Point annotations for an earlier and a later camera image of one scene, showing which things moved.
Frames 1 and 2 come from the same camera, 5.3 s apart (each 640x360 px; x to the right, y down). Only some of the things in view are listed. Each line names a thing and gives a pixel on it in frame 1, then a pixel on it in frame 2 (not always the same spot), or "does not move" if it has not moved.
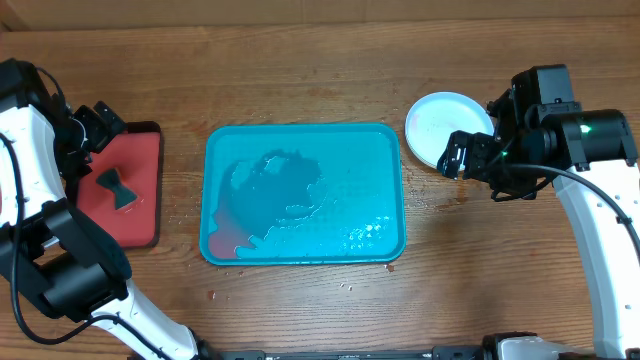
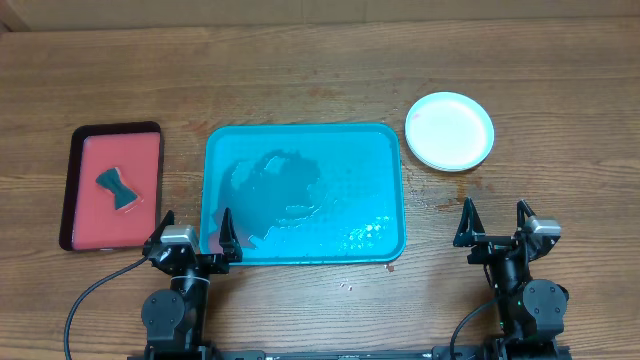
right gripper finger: [454, 158] → [470, 225]
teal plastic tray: [303, 194] does not move
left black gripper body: [90, 131] → [210, 265]
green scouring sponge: [111, 180] does not move
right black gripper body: [490, 166] → [491, 248]
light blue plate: [435, 117] does not move
